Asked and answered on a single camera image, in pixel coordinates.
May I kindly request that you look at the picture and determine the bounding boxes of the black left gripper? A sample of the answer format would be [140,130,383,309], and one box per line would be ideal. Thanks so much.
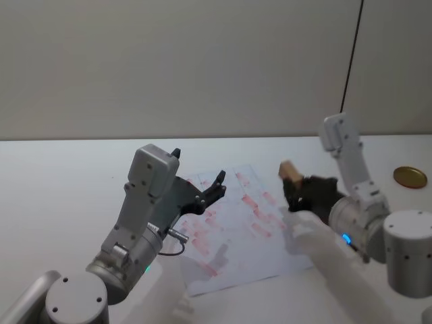
[161,147,227,238]

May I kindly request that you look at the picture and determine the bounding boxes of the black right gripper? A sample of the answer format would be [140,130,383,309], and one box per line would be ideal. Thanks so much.
[281,174,346,224]

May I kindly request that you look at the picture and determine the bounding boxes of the small wooden stamp block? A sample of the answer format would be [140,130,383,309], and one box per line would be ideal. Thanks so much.
[277,161,303,186]

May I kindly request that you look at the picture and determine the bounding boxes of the white paper with red stamps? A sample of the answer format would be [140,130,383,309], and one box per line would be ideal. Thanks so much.
[175,163,315,298]

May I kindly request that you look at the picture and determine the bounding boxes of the round gold lid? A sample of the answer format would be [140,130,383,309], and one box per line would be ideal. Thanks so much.
[392,165,428,188]

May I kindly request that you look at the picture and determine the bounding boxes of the thin dark gripper cable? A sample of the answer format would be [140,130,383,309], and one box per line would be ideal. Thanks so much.
[157,227,189,257]

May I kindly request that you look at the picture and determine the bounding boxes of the thin black wall cable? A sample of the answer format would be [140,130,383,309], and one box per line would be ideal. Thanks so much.
[338,0,366,114]

